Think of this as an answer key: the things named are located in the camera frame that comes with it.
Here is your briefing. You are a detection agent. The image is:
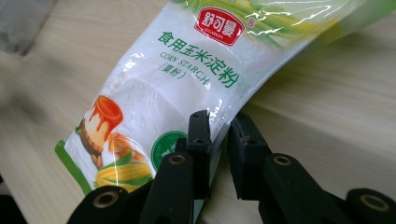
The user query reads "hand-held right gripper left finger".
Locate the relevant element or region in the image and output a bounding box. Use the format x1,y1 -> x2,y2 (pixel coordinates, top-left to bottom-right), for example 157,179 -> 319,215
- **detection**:
175,109 -> 214,201

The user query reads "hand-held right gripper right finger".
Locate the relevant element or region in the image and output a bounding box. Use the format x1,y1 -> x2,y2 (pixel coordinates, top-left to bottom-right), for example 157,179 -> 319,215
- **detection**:
226,112 -> 273,201

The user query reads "white corn starch packet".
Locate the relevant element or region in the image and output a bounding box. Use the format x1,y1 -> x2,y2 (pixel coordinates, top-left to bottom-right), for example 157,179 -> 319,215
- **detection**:
54,0 -> 396,196

